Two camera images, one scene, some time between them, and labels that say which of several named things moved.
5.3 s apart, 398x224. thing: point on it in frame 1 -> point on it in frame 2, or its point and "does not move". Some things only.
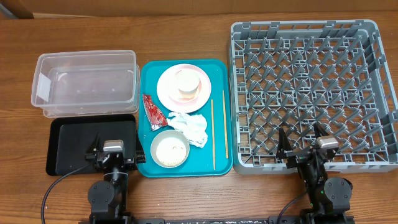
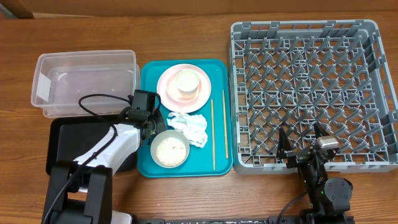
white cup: [189, 83] does not move
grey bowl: [170, 149] does not move
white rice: [171, 152] does not move
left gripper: [140, 157] -> [161, 124]
